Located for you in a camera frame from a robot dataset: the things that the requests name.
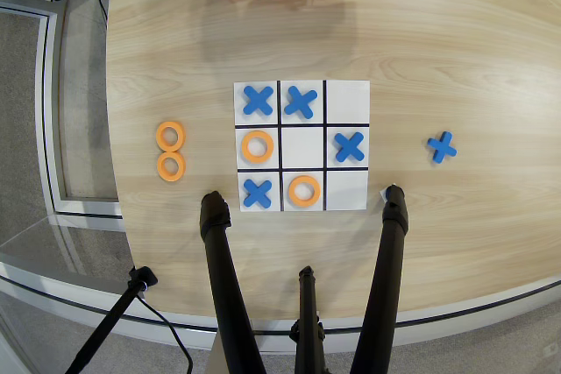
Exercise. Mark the short black tripod leg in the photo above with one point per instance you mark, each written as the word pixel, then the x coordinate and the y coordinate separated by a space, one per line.
pixel 308 304

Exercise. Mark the white metal floor frame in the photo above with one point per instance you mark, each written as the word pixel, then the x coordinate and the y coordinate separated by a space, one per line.
pixel 44 85

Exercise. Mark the blue foam cross piece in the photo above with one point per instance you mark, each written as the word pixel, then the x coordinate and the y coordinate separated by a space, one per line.
pixel 258 100
pixel 300 102
pixel 350 146
pixel 257 192
pixel 442 147

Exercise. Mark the thin black stand leg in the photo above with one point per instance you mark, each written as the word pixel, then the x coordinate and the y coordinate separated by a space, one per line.
pixel 109 321

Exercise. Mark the white tape piece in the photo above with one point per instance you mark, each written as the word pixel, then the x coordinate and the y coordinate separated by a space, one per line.
pixel 382 193

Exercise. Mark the white tic-tac-toe board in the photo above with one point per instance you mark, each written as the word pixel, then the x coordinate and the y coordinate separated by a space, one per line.
pixel 347 102

